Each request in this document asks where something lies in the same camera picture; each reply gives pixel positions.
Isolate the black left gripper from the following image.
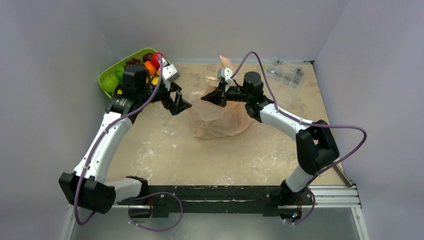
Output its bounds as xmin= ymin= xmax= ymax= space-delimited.
xmin=139 ymin=79 xmax=192 ymax=115

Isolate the translucent orange plastic bag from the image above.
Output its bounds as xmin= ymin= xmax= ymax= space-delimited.
xmin=188 ymin=76 xmax=254 ymax=139

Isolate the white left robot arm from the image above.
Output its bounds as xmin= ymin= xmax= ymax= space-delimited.
xmin=58 ymin=64 xmax=192 ymax=214

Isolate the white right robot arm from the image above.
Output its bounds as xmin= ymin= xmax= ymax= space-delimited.
xmin=201 ymin=71 xmax=340 ymax=204

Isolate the yellow lemon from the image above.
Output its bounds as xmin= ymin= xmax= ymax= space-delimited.
xmin=150 ymin=75 xmax=159 ymax=86

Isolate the orange tangerine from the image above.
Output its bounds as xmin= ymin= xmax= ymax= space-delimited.
xmin=143 ymin=60 xmax=158 ymax=76

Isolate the red apple in basket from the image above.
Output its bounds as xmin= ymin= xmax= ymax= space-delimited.
xmin=150 ymin=52 xmax=166 ymax=69

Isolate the dark purple grape bunch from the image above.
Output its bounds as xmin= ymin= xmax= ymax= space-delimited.
xmin=125 ymin=57 xmax=142 ymax=66

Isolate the clear plastic screw box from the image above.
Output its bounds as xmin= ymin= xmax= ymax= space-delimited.
xmin=265 ymin=57 xmax=305 ymax=107

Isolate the small green lime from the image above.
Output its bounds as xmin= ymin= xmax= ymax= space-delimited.
xmin=115 ymin=66 xmax=125 ymax=80

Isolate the green plastic fruit basket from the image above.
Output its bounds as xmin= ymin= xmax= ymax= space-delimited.
xmin=98 ymin=48 xmax=170 ymax=98

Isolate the green bumpy custard apple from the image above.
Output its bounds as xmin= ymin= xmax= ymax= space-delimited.
xmin=100 ymin=74 xmax=120 ymax=94

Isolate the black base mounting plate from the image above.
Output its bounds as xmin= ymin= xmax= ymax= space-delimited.
xmin=119 ymin=185 xmax=314 ymax=220

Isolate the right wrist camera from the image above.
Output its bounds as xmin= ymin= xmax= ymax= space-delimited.
xmin=217 ymin=67 xmax=233 ymax=88

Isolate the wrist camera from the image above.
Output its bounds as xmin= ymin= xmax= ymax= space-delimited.
xmin=161 ymin=58 xmax=181 ymax=91
xmin=217 ymin=67 xmax=233 ymax=88

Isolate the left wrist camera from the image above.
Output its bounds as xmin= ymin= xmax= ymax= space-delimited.
xmin=161 ymin=58 xmax=181 ymax=91

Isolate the front aluminium rail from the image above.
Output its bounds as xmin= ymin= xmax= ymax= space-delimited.
xmin=78 ymin=185 xmax=361 ymax=214

